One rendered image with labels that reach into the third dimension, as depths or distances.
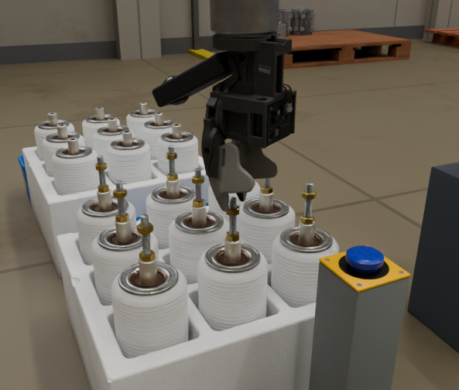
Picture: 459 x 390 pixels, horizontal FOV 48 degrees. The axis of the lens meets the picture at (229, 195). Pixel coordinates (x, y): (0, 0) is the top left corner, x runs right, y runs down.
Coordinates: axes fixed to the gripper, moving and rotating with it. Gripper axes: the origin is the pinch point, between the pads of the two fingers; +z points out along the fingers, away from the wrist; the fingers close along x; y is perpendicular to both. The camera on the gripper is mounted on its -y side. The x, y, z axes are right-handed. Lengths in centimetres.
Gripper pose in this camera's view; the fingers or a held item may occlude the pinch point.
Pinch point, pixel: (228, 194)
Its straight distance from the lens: 66.8
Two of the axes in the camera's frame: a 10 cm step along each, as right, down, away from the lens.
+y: 8.2, 2.3, -5.2
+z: 0.0, 9.2, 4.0
